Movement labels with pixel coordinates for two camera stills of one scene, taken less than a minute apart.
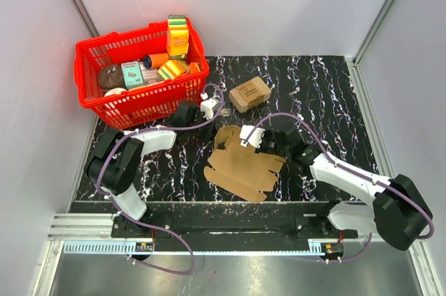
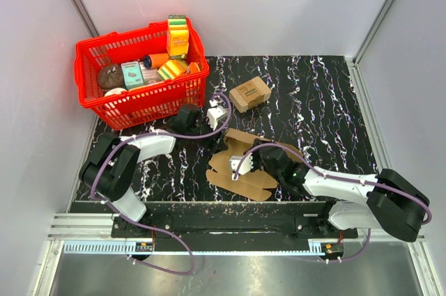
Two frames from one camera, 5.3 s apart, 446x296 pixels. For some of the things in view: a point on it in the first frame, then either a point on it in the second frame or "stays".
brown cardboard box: x=241 y=169 stays
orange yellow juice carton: x=177 y=42 stays
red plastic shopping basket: x=143 y=106 stays
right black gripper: x=261 y=147 to x=255 y=154
